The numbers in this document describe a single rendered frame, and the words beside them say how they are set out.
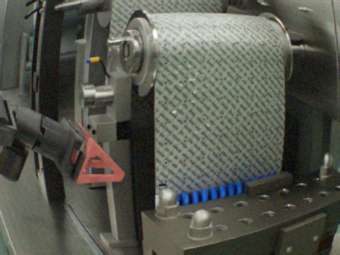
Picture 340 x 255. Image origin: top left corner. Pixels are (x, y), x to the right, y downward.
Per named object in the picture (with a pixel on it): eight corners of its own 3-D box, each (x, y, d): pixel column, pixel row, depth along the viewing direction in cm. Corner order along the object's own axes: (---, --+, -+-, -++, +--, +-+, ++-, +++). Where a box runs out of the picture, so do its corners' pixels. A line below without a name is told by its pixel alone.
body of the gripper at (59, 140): (72, 180, 89) (33, 161, 86) (58, 157, 98) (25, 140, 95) (86, 140, 89) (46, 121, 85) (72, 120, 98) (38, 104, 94)
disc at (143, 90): (121, 85, 110) (126, 7, 105) (124, 85, 110) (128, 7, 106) (155, 106, 96) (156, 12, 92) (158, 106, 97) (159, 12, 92)
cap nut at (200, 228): (183, 234, 88) (184, 207, 87) (206, 229, 90) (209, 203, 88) (193, 242, 85) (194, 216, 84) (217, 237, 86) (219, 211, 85)
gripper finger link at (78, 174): (118, 202, 93) (64, 177, 89) (105, 184, 99) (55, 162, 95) (137, 161, 92) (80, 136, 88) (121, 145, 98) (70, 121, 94)
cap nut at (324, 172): (315, 173, 108) (318, 151, 107) (326, 169, 110) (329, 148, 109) (323, 178, 105) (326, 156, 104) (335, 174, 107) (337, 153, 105)
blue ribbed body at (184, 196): (165, 210, 103) (165, 191, 102) (276, 185, 111) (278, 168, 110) (174, 218, 100) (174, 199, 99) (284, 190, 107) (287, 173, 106)
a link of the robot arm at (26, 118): (14, 113, 84) (16, 95, 89) (1, 147, 87) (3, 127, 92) (47, 130, 87) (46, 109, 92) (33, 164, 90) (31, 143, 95)
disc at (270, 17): (255, 76, 119) (250, 7, 115) (257, 76, 119) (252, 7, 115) (293, 96, 106) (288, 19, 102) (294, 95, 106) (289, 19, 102)
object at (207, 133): (155, 203, 103) (154, 83, 97) (278, 177, 111) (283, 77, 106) (157, 204, 102) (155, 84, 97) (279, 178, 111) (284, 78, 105)
